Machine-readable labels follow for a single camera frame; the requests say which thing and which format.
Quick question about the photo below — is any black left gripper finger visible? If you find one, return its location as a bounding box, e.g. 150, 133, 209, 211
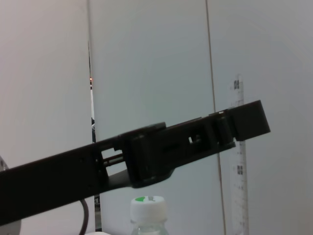
117, 99, 271, 188

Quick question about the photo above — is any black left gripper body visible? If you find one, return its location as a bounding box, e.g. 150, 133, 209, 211
0, 136, 134, 226

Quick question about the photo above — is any transparent plastic ruler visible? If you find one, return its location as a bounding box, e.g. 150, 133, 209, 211
228, 73, 248, 235

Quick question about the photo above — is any clear green-label water bottle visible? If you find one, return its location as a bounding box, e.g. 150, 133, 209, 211
129, 195, 171, 235

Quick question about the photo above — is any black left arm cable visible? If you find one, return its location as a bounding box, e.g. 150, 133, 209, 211
77, 198, 90, 235

